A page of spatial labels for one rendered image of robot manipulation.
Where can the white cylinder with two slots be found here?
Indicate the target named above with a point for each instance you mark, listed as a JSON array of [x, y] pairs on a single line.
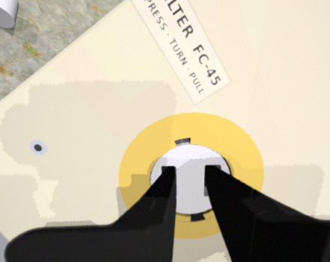
[[189, 161]]

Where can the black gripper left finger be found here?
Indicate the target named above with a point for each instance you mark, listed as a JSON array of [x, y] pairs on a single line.
[[144, 233]]

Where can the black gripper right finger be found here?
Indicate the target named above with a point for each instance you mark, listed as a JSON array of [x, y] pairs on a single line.
[[257, 228]]

